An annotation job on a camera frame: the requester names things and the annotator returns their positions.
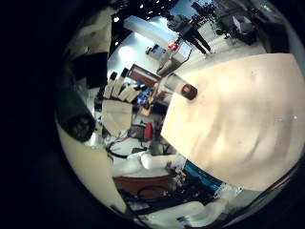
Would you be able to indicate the red chair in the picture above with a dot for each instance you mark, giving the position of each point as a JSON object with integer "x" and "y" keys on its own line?
{"x": 148, "y": 131}

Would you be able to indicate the red-brown framed board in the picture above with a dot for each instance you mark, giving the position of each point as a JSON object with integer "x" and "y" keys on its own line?
{"x": 143, "y": 73}

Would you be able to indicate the small red box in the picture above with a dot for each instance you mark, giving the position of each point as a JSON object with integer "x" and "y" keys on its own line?
{"x": 173, "y": 45}

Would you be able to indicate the blue plastic crate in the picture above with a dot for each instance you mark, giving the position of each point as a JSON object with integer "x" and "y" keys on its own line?
{"x": 201, "y": 175}

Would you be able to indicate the person in dark clothes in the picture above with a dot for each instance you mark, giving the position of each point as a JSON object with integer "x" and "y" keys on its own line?
{"x": 187, "y": 30}

